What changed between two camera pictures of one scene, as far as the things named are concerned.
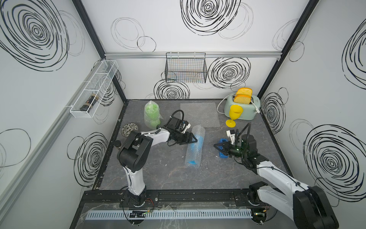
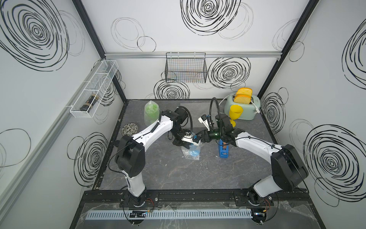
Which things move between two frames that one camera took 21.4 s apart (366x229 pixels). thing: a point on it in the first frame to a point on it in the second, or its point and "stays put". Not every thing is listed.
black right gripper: [220, 144] to [204, 136]
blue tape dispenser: [221, 155] stays put
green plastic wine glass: [152, 115] stays put
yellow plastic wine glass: [235, 113] stays put
